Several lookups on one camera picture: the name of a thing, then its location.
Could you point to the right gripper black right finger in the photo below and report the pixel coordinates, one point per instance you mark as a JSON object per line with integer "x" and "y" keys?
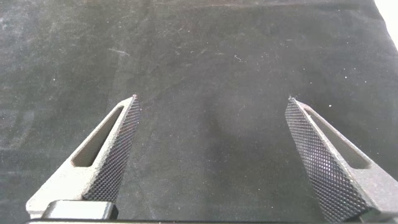
{"x": 342, "y": 180}

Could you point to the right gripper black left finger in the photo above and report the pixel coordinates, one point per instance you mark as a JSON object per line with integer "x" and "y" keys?
{"x": 102, "y": 174}

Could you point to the black tablecloth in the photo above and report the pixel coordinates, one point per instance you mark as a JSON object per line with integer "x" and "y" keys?
{"x": 199, "y": 62}

